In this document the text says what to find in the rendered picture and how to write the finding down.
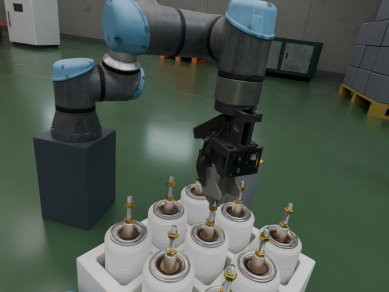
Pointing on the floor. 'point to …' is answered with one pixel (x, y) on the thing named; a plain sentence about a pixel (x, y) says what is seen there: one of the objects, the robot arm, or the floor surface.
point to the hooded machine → (33, 23)
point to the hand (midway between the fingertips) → (213, 196)
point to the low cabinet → (293, 59)
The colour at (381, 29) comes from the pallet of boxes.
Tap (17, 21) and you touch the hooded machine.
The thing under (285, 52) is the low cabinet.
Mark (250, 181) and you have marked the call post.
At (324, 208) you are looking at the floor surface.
